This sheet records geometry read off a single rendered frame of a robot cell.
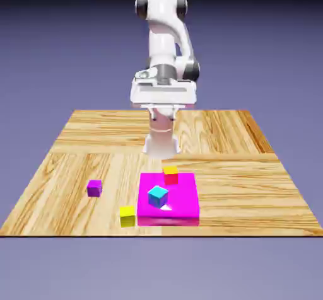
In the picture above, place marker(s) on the small orange cube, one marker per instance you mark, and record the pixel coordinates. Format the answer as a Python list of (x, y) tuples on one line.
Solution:
[(170, 175)]

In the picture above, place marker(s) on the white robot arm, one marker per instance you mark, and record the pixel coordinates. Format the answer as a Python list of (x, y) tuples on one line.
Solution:
[(161, 27)]

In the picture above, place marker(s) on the small cyan cube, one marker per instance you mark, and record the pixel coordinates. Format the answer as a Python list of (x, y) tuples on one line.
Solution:
[(158, 196)]

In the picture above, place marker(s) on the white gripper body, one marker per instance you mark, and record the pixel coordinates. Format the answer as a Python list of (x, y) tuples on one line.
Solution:
[(163, 93)]

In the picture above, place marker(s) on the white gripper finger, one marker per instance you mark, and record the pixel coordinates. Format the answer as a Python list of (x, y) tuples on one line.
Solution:
[(172, 113), (153, 113)]

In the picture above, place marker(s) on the small yellow cube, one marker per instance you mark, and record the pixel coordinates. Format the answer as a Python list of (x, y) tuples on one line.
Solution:
[(127, 215)]

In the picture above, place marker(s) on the small purple cube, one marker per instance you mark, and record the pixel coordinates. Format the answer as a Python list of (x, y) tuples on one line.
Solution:
[(94, 188)]

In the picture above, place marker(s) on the large magenta box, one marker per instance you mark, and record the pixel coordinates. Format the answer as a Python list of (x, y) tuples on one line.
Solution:
[(167, 199)]

